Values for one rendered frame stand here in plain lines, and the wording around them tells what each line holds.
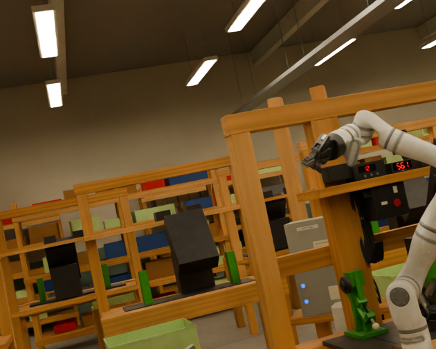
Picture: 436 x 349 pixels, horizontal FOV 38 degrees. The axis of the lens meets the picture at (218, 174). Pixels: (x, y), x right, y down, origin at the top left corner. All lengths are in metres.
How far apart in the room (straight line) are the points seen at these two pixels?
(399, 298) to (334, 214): 0.94
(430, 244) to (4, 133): 11.09
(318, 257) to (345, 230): 0.18
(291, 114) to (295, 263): 0.67
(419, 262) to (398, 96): 1.26
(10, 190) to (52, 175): 0.80
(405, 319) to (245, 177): 1.03
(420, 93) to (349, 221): 0.73
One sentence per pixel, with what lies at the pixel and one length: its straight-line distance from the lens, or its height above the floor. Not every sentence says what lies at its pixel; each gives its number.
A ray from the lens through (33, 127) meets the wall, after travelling 12.54.
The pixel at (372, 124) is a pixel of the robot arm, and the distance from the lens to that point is 1.96.
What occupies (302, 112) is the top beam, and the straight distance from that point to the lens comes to 2.87.
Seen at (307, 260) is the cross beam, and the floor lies 1.23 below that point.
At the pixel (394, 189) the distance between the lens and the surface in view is 2.91.
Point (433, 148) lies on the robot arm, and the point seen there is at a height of 1.59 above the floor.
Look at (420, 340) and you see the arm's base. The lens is 2.05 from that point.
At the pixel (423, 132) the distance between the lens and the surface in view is 10.99.
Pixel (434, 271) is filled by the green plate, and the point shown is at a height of 1.12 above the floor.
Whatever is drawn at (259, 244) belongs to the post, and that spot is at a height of 1.36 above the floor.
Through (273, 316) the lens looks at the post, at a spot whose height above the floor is 1.05.
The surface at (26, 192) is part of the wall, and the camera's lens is 12.39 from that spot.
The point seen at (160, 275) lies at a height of 0.74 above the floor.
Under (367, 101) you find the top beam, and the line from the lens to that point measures 3.03.
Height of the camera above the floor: 1.55
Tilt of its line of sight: 3 degrees up
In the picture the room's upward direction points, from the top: 12 degrees counter-clockwise
